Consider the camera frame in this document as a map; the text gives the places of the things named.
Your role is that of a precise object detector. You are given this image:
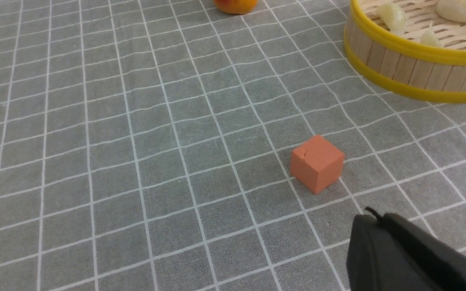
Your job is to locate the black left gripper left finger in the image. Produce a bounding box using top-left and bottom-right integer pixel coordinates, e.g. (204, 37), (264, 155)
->
(346, 214), (440, 291)

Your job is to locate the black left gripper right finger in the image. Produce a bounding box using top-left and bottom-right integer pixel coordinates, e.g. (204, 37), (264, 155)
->
(365, 207), (466, 291)

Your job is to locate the large green dumpling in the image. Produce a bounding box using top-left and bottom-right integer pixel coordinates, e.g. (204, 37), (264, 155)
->
(419, 21), (444, 48)

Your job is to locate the small green dumpling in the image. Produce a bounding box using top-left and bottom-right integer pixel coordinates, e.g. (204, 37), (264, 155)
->
(376, 2), (406, 36)

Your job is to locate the white dumpling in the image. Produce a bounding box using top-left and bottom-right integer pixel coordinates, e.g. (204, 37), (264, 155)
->
(435, 0), (466, 23)

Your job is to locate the bamboo steamer tray yellow rim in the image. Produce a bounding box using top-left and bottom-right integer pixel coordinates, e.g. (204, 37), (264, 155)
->
(344, 0), (466, 103)

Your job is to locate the orange foam cube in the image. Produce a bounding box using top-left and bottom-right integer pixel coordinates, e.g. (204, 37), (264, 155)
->
(290, 135), (345, 195)

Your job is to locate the grey checked tablecloth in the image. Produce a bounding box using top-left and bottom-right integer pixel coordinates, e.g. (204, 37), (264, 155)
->
(0, 0), (466, 291)

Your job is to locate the orange toy pear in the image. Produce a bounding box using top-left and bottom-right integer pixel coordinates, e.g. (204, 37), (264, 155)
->
(213, 0), (258, 15)

